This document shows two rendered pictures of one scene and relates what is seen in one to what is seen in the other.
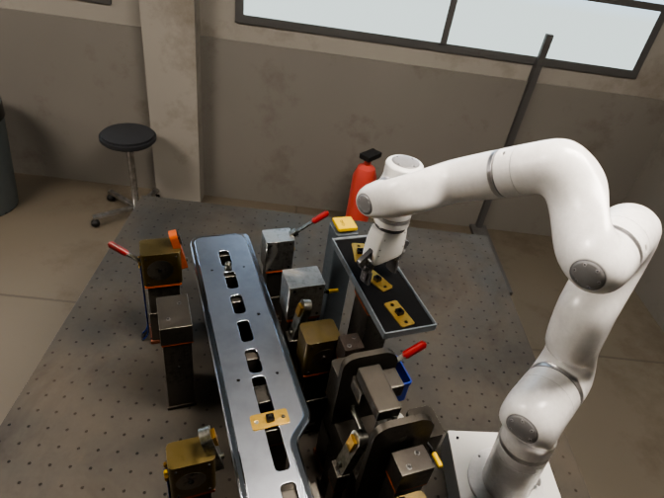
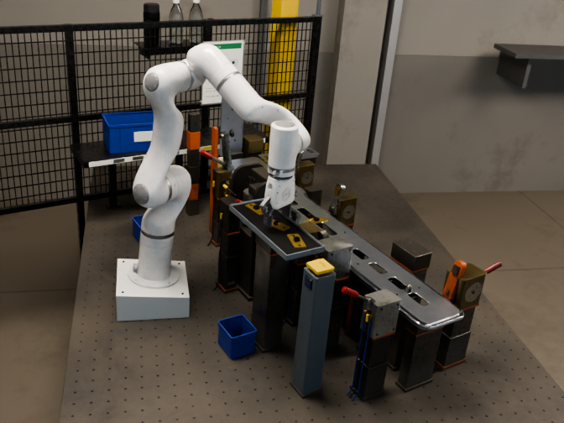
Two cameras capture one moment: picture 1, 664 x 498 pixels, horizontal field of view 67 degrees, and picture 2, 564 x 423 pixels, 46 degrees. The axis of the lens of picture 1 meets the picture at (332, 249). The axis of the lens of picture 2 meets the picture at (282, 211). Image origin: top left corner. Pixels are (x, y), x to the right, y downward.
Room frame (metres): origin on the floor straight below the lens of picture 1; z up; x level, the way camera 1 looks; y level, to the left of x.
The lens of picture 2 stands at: (2.85, -0.40, 2.14)
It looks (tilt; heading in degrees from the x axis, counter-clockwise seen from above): 26 degrees down; 171
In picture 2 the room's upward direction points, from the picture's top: 5 degrees clockwise
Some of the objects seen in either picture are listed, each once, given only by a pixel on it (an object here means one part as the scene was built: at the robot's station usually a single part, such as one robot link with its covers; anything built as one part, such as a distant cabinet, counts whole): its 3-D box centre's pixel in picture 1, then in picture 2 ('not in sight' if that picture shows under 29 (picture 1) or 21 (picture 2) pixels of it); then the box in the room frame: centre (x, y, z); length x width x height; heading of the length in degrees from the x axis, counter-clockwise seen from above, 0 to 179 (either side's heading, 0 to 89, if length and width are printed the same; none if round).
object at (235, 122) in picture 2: not in sight; (232, 117); (-0.01, -0.22, 1.17); 0.12 x 0.01 x 0.34; 115
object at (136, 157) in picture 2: not in sight; (174, 143); (-0.08, -0.48, 1.01); 0.90 x 0.22 x 0.03; 115
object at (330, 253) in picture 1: (334, 283); (312, 331); (1.24, -0.03, 0.92); 0.08 x 0.08 x 0.44; 25
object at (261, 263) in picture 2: (364, 341); (269, 288); (1.00, -0.13, 0.92); 0.10 x 0.08 x 0.45; 25
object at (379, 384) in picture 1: (367, 452); (255, 232); (0.65, -0.15, 0.94); 0.18 x 0.13 x 0.49; 25
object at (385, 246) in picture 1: (386, 239); (279, 187); (1.00, -0.13, 1.29); 0.10 x 0.07 x 0.11; 134
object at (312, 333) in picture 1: (316, 379); (297, 276); (0.87, -0.02, 0.89); 0.12 x 0.08 x 0.38; 115
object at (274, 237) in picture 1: (279, 279); (370, 347); (1.26, 0.16, 0.88); 0.12 x 0.07 x 0.36; 115
